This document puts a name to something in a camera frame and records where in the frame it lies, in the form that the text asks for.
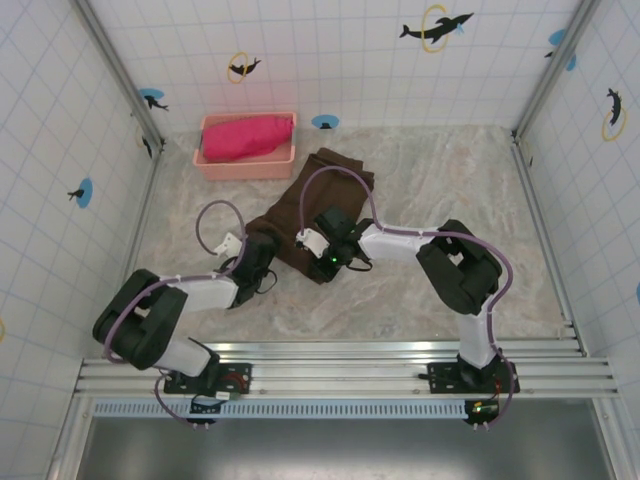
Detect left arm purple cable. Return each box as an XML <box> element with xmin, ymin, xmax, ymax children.
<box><xmin>102</xmin><ymin>199</ymin><xmax>249</xmax><ymax>430</ymax></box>

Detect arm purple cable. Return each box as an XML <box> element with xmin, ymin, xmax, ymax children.
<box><xmin>298</xmin><ymin>165</ymin><xmax>516</xmax><ymax>431</ymax></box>
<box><xmin>102</xmin><ymin>199</ymin><xmax>249</xmax><ymax>430</ymax></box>

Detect aluminium corner post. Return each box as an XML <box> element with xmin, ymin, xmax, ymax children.
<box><xmin>72</xmin><ymin>0</ymin><xmax>167</xmax><ymax>149</ymax></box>
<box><xmin>510</xmin><ymin>0</ymin><xmax>604</xmax><ymax>139</ymax></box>

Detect pink plastic basket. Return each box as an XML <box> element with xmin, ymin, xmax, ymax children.
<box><xmin>192</xmin><ymin>111</ymin><xmax>298</xmax><ymax>182</ymax></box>

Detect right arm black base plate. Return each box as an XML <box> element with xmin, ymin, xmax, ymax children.
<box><xmin>427</xmin><ymin>359</ymin><xmax>521</xmax><ymax>396</ymax></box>

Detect dolphin ring wall sticker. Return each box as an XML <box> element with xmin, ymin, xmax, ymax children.
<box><xmin>133</xmin><ymin>123</ymin><xmax>154</xmax><ymax>160</ymax></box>

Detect magenta folded garment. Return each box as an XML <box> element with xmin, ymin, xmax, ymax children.
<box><xmin>200</xmin><ymin>115</ymin><xmax>293</xmax><ymax>162</ymax></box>

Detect brown long pants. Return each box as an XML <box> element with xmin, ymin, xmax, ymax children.
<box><xmin>244</xmin><ymin>147</ymin><xmax>376</xmax><ymax>286</ymax></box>

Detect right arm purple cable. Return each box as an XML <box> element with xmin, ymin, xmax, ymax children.
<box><xmin>298</xmin><ymin>165</ymin><xmax>516</xmax><ymax>431</ymax></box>

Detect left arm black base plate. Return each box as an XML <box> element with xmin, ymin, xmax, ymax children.
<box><xmin>163</xmin><ymin>360</ymin><xmax>254</xmax><ymax>396</ymax></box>

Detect grey metal panel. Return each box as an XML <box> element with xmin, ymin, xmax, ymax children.
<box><xmin>74</xmin><ymin>415</ymin><xmax>617</xmax><ymax>480</ymax></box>

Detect large dolphins ring sticker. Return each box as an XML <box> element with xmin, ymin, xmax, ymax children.
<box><xmin>398</xmin><ymin>3</ymin><xmax>475</xmax><ymax>54</ymax></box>

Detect aluminium rail frame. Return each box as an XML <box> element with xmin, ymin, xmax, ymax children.
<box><xmin>73</xmin><ymin>339</ymin><xmax>622</xmax><ymax>400</ymax></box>

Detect slotted cable duct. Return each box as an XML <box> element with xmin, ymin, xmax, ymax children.
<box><xmin>92</xmin><ymin>399</ymin><xmax>502</xmax><ymax>419</ymax></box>

